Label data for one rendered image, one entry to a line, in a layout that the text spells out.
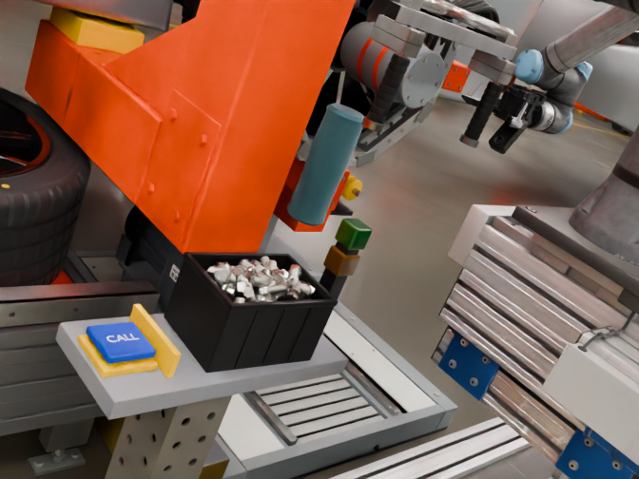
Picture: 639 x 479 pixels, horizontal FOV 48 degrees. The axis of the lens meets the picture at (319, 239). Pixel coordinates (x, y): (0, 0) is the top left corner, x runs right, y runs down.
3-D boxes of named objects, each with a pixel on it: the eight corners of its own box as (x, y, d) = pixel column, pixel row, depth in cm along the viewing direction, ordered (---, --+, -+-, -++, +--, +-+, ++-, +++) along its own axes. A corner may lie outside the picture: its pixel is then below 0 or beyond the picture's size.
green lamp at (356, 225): (349, 238, 119) (358, 217, 118) (364, 251, 117) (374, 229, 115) (332, 239, 116) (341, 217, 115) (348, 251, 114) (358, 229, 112)
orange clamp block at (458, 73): (420, 77, 186) (440, 83, 193) (442, 89, 182) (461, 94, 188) (432, 51, 184) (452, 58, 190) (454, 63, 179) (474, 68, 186)
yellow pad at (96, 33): (109, 35, 158) (115, 12, 156) (139, 58, 149) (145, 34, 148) (48, 21, 148) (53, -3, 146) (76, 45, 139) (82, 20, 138)
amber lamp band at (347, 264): (338, 263, 121) (346, 243, 119) (353, 277, 118) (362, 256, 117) (320, 264, 118) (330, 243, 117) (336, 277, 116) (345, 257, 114)
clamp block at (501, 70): (478, 71, 166) (488, 48, 164) (509, 86, 160) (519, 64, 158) (466, 67, 162) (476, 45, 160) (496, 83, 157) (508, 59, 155)
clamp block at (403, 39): (384, 43, 141) (396, 16, 140) (416, 59, 136) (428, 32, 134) (368, 37, 138) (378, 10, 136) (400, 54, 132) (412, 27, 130)
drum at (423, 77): (367, 80, 173) (391, 23, 168) (430, 116, 160) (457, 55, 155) (327, 69, 163) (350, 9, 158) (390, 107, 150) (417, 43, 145)
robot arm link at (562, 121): (556, 98, 187) (541, 128, 190) (536, 92, 179) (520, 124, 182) (582, 110, 182) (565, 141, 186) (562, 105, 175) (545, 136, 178)
